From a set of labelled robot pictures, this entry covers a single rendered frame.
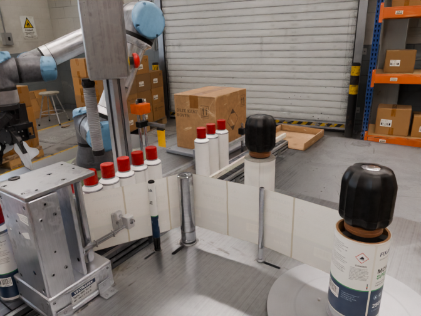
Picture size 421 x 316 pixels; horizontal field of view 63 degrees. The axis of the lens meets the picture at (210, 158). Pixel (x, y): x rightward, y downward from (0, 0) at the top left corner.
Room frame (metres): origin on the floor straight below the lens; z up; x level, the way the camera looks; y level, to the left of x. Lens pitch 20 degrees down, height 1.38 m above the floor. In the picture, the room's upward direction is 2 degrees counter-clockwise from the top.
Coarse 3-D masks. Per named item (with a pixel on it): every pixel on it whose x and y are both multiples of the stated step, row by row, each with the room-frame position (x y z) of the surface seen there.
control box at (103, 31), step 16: (80, 0) 0.85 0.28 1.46; (96, 0) 0.86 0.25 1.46; (112, 0) 0.87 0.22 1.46; (80, 16) 0.85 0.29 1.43; (96, 16) 0.86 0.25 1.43; (112, 16) 0.87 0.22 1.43; (96, 32) 0.86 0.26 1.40; (112, 32) 0.87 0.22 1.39; (96, 48) 0.86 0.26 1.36; (112, 48) 0.87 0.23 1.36; (96, 64) 0.86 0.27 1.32; (112, 64) 0.87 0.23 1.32; (128, 64) 0.89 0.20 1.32
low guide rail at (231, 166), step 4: (280, 136) 1.58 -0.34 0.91; (284, 136) 1.62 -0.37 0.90; (276, 140) 1.54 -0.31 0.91; (240, 160) 1.27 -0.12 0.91; (232, 164) 1.22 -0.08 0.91; (236, 164) 1.24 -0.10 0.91; (224, 168) 1.18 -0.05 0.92; (228, 168) 1.19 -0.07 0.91; (232, 168) 1.22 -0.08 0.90; (216, 172) 1.14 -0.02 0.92; (220, 172) 1.15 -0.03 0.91; (224, 172) 1.17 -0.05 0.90; (212, 176) 1.11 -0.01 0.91; (216, 176) 1.13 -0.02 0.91; (220, 176) 1.15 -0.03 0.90
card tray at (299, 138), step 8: (280, 128) 1.98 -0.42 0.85; (288, 128) 1.96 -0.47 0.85; (296, 128) 1.93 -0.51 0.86; (304, 128) 1.90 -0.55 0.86; (312, 128) 1.87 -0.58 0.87; (288, 136) 1.85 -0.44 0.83; (296, 136) 1.84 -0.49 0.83; (304, 136) 1.84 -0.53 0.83; (312, 136) 1.83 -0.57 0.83; (320, 136) 1.79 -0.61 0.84; (288, 144) 1.70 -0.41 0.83; (296, 144) 1.69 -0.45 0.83; (304, 144) 1.60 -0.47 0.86; (312, 144) 1.69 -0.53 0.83
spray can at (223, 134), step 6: (222, 120) 1.23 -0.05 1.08; (222, 126) 1.22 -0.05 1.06; (216, 132) 1.22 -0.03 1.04; (222, 132) 1.22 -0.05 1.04; (228, 132) 1.23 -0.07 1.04; (222, 138) 1.21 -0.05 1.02; (228, 138) 1.23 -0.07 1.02; (222, 144) 1.21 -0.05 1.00; (228, 144) 1.23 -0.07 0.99; (222, 150) 1.21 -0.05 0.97; (228, 150) 1.23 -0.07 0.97; (222, 156) 1.21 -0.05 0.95; (228, 156) 1.23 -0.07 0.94; (222, 162) 1.21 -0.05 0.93; (228, 162) 1.23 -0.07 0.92
